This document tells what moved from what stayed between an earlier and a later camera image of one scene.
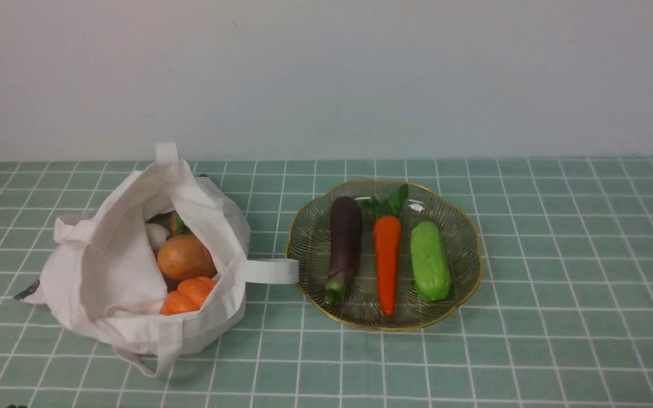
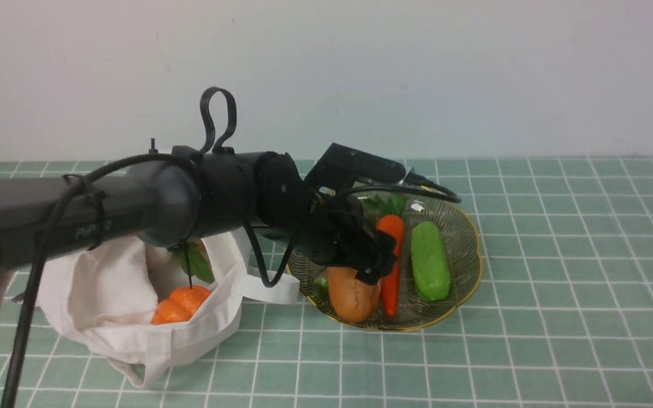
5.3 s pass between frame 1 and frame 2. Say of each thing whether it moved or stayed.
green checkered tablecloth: stayed
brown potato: moved
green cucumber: stayed
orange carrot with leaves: stayed
